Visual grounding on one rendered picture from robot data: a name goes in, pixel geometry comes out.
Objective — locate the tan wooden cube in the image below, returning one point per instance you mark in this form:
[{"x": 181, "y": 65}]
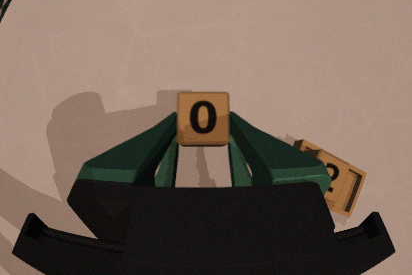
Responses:
[
  {"x": 203, "y": 119},
  {"x": 338, "y": 170}
]

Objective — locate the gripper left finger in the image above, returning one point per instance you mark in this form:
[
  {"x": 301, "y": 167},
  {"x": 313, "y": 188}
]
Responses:
[{"x": 137, "y": 159}]

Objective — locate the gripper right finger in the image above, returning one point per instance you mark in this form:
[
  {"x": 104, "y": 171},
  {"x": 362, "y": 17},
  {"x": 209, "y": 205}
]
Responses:
[{"x": 271, "y": 160}]

